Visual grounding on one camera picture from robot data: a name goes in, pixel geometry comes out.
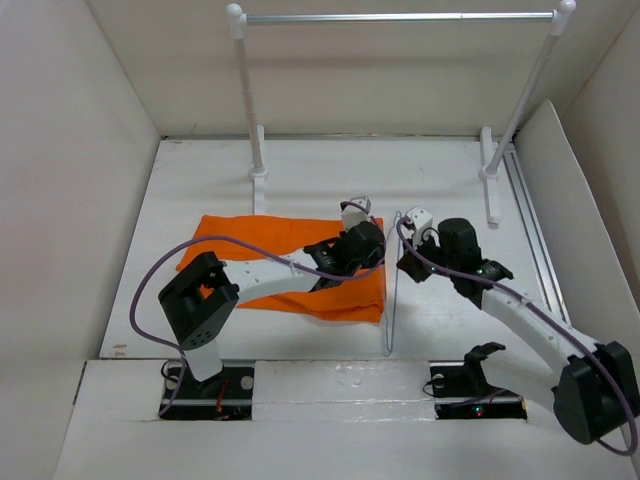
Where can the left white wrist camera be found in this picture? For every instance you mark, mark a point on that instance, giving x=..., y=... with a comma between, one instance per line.
x=355, y=211

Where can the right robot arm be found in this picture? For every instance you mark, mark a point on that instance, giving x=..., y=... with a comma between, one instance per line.
x=589, y=386

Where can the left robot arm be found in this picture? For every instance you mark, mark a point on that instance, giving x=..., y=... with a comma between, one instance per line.
x=199, y=300

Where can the orange trousers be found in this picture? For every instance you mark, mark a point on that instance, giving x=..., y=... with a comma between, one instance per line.
x=352, y=301

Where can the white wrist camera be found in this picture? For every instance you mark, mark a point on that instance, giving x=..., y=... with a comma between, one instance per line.
x=355, y=211
x=419, y=222

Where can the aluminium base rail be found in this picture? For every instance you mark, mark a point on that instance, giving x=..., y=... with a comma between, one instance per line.
x=382, y=391

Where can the white clothes rack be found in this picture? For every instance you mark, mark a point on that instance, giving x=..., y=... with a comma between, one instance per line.
x=491, y=154

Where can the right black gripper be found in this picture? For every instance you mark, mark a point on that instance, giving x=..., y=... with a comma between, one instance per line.
x=411, y=266

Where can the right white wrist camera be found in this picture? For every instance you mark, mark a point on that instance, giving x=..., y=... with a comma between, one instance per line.
x=419, y=222

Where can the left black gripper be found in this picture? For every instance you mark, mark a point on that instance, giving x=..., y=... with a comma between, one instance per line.
x=372, y=260

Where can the blue wire hanger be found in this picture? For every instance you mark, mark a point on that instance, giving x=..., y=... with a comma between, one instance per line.
x=394, y=250

